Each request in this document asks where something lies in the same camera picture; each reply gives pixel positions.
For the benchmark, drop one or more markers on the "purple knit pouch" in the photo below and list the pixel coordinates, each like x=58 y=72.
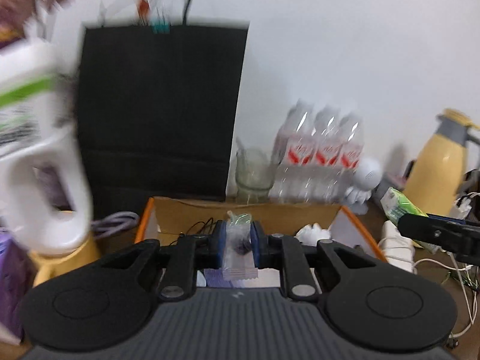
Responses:
x=214 y=278

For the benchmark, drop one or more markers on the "green small carton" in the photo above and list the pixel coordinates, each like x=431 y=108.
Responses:
x=395 y=204

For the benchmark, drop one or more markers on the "red cardboard box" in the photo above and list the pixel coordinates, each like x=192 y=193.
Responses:
x=190 y=253

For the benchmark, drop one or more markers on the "white robot figurine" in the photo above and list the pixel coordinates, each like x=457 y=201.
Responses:
x=365 y=178

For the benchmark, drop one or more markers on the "white detergent jug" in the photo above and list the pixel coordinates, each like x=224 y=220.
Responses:
x=35 y=132

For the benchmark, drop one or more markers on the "clear plastic bag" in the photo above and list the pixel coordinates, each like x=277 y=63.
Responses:
x=243 y=219

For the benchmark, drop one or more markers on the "yellow thermos jug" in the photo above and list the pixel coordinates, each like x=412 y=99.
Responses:
x=438 y=174

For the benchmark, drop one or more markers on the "black paper bag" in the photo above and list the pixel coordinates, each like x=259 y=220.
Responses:
x=155 y=108

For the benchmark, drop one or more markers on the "water bottle left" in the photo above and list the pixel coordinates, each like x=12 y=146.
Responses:
x=293 y=151

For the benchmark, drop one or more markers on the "water bottle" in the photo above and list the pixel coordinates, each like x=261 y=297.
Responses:
x=350 y=135
x=323 y=174
x=293 y=151

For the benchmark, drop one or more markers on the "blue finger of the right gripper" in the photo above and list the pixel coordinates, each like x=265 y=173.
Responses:
x=434 y=229
x=463 y=222

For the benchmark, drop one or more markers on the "purple tissue pack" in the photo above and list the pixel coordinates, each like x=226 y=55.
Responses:
x=16 y=277

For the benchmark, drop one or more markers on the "water bottle middle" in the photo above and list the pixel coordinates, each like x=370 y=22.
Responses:
x=323 y=174

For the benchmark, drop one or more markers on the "white charger with cable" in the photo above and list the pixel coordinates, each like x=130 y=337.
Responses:
x=397 y=250

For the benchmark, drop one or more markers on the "water bottle right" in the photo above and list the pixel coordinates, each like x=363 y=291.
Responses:
x=350 y=135

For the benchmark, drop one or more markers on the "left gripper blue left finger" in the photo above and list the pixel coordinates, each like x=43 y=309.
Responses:
x=217 y=243

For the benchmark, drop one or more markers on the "power strip with chargers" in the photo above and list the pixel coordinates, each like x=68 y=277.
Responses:
x=466 y=205

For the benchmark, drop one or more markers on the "glass cup with spoon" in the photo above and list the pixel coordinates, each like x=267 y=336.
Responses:
x=254 y=174

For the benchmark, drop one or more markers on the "white tissue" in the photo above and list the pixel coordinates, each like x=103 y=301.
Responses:
x=310 y=234

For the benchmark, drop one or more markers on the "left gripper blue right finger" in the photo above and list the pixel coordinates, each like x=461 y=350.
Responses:
x=259 y=245

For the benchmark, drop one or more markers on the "clear candy wrapper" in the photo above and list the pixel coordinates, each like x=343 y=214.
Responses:
x=238 y=261

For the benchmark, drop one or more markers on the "yellow mug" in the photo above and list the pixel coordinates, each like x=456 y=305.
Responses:
x=49 y=267

